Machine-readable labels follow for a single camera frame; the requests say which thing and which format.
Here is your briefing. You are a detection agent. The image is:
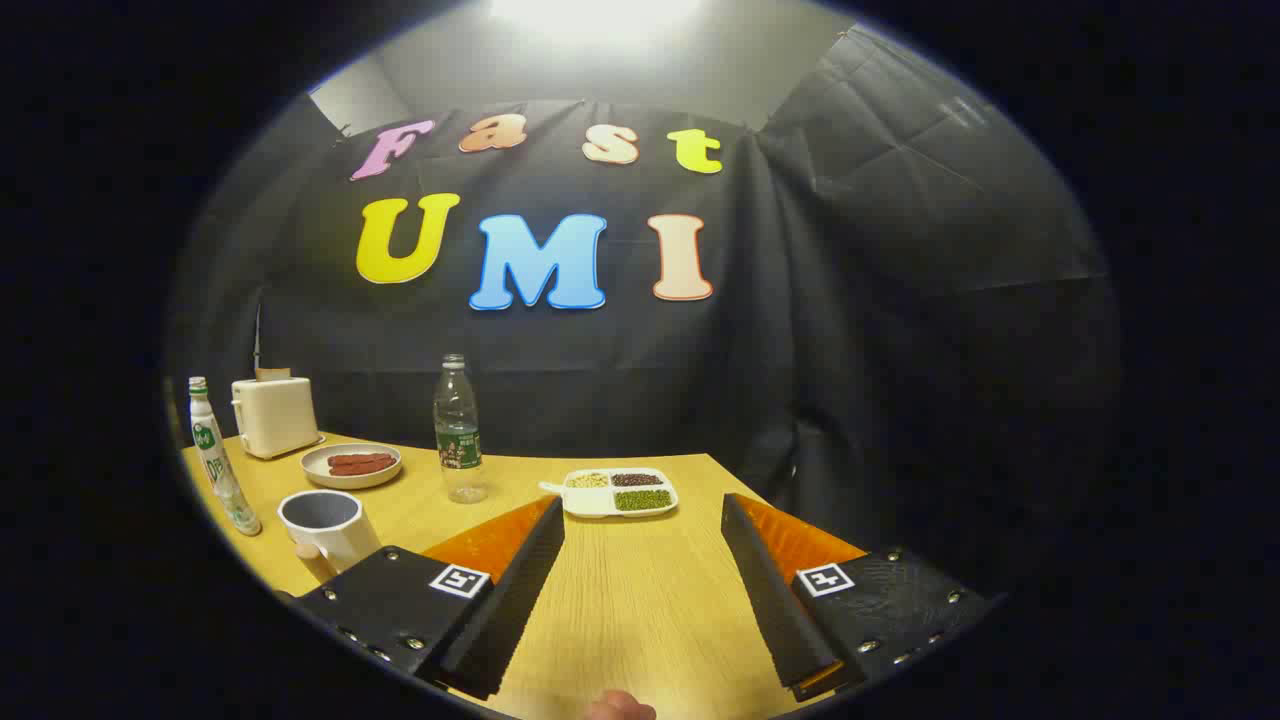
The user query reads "white cup wooden handle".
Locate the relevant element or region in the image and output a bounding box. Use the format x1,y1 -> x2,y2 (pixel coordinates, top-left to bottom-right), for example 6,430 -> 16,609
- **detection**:
277,489 -> 383,581

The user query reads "clear plastic water bottle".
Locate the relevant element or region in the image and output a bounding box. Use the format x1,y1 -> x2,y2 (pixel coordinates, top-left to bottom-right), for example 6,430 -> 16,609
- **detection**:
433,354 -> 489,505

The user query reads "white divided tray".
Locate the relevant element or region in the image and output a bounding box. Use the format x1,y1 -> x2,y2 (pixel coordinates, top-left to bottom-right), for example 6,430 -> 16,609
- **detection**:
539,467 -> 680,520

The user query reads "black backdrop cloth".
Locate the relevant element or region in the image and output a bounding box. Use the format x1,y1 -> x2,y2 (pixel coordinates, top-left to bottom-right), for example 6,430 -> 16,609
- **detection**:
165,25 -> 1126,601

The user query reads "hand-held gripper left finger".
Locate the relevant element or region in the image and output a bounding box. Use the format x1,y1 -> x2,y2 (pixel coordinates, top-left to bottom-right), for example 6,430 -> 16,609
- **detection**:
290,495 -> 566,701

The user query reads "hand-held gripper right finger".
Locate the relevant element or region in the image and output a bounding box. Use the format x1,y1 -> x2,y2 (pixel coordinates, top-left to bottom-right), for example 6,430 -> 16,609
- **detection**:
720,492 -> 1001,703

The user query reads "round beige plate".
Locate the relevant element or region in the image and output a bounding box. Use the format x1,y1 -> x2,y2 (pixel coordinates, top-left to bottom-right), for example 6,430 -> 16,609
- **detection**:
300,442 -> 404,491

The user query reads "cream toaster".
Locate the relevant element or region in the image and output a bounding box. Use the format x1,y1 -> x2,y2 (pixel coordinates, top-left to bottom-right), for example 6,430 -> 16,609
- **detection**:
231,376 -> 323,461

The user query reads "wooden table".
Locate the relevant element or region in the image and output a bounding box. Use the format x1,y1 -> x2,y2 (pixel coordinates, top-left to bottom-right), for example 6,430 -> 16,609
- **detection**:
180,432 -> 871,720

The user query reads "white juice bottle green label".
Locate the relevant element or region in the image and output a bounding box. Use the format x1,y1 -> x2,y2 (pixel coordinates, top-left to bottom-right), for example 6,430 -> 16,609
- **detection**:
187,376 -> 263,538

